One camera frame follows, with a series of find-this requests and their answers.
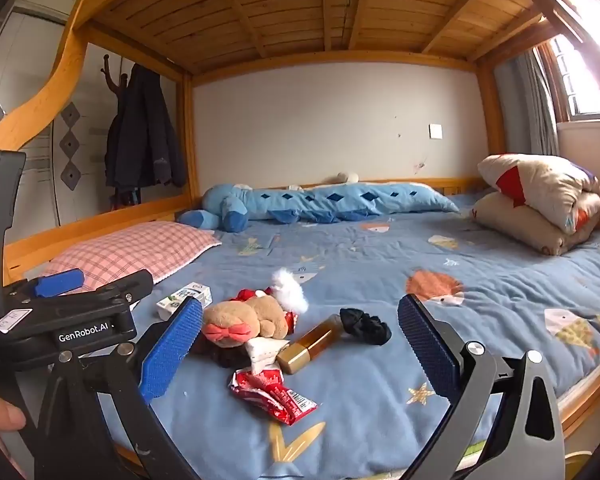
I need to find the grey curtain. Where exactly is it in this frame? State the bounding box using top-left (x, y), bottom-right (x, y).
top-left (500, 47), bottom-right (561, 156)

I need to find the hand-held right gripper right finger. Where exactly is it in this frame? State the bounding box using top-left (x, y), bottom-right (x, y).
top-left (397, 293), bottom-right (566, 480)

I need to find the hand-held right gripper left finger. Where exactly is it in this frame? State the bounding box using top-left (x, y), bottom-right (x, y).
top-left (32, 297), bottom-right (204, 480)

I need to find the blue plush crocodile pillow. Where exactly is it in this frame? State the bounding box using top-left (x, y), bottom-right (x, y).
top-left (176, 181), bottom-right (461, 233)

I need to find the white green milk carton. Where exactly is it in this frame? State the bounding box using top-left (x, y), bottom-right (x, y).
top-left (156, 281), bottom-right (213, 321)

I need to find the white wardrobe with diamond pattern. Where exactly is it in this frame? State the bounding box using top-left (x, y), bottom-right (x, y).
top-left (22, 42), bottom-right (131, 228)

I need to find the grey white sachet bag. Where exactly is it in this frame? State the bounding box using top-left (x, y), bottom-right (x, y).
top-left (245, 337), bottom-right (292, 376)

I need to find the window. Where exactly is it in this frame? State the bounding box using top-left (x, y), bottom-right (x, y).
top-left (545, 35), bottom-right (600, 123)

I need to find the person's left hand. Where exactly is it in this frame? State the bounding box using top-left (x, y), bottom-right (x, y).
top-left (0, 392), bottom-right (29, 461)

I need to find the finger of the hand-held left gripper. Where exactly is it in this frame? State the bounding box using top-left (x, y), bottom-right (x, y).
top-left (80, 269), bottom-right (154, 312)
top-left (27, 268), bottom-right (86, 298)

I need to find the pink plaid pillow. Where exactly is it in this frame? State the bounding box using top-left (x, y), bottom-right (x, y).
top-left (40, 221), bottom-right (223, 293)

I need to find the brown teddy bear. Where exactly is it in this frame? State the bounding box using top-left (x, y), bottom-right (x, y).
top-left (192, 296), bottom-right (293, 368)

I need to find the red snack wrapper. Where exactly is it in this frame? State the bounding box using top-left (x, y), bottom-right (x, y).
top-left (228, 367), bottom-right (318, 427)

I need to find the blue printed bed sheet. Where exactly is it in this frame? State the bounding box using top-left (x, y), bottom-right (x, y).
top-left (95, 192), bottom-right (600, 480)

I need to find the black scrunchie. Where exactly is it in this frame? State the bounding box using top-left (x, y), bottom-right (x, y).
top-left (340, 307), bottom-right (393, 346)

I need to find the dark hanging coat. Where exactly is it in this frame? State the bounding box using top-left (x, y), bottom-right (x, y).
top-left (104, 62), bottom-right (188, 206)

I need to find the cream pillow with red triangle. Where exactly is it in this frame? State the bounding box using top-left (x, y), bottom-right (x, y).
top-left (472, 153), bottom-right (600, 257)

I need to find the amber bottle with gold cap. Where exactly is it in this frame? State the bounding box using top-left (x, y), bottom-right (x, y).
top-left (276, 313), bottom-right (343, 376)

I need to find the wooden bunk bed frame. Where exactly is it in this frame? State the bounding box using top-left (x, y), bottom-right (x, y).
top-left (0, 0), bottom-right (600, 480)

